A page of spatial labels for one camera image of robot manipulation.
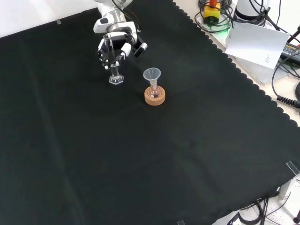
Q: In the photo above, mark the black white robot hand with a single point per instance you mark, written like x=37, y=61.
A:
x=119, y=36

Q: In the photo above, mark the clear glass graduated cylinder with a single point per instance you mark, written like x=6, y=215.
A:
x=115, y=78

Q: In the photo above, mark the clear plastic funnel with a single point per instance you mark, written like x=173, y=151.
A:
x=152, y=74

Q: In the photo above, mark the small clear tape strip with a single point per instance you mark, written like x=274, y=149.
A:
x=58, y=22
x=181, y=222

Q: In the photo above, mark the small round-bottom glass flask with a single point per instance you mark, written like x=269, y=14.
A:
x=154, y=92

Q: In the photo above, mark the yellow stop button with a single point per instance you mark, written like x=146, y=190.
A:
x=212, y=12

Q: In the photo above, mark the black scalloped cloth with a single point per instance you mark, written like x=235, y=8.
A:
x=150, y=145

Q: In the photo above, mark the pale white board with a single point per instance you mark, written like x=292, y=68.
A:
x=255, y=44

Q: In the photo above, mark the black power adapter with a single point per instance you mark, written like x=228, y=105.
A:
x=291, y=50

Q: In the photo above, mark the large clear tape strip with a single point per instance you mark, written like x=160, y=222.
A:
x=293, y=167

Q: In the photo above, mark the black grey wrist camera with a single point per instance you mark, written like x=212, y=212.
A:
x=141, y=49

